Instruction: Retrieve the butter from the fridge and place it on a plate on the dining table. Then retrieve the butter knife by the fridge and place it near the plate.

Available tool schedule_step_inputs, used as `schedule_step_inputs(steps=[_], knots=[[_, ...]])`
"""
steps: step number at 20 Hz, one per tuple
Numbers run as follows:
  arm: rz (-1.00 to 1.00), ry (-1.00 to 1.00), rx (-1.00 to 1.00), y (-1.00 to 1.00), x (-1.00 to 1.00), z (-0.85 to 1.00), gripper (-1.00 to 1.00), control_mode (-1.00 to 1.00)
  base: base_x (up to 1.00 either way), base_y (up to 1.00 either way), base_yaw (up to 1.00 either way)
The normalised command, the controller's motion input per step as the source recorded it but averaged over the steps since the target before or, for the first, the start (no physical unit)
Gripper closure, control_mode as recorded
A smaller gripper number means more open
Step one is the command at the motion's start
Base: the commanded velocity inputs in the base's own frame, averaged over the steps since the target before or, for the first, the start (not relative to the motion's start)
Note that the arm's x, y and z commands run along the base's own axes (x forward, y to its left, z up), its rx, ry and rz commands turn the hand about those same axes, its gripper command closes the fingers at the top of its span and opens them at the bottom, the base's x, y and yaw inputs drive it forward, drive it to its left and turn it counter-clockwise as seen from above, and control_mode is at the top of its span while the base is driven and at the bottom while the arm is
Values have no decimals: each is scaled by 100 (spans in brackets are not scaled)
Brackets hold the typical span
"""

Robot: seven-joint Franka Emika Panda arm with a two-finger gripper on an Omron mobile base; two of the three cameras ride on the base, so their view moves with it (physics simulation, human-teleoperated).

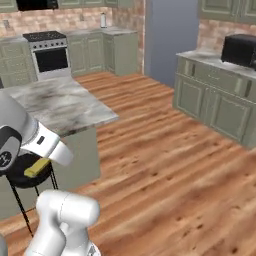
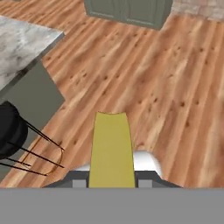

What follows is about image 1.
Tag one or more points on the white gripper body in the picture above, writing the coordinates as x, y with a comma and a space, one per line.
63, 154

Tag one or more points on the green kitchen island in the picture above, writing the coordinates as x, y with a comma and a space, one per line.
78, 160

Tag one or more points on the grey fridge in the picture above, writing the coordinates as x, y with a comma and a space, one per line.
171, 40

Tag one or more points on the black range hood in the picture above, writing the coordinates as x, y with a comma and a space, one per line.
36, 4

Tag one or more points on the black round stool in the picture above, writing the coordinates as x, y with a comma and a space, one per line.
20, 175

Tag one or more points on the white bottle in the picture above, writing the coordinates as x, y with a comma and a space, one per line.
103, 20

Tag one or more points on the silver stove with oven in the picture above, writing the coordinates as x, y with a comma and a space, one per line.
51, 58

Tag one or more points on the yellow block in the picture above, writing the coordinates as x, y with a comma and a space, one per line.
36, 168

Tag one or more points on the green cupboards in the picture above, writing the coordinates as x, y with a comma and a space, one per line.
100, 53
7, 5
230, 10
93, 2
15, 65
216, 100

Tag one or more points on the grey wall socket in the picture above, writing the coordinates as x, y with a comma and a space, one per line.
6, 24

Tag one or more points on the green upper cupboards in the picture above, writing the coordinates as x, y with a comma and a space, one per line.
7, 5
93, 2
230, 10

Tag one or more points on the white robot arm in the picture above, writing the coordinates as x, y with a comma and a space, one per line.
63, 213

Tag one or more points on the black microwave oven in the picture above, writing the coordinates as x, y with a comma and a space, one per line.
240, 50

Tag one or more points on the green lower cupboards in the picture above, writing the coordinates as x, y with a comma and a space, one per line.
15, 65
100, 53
216, 100

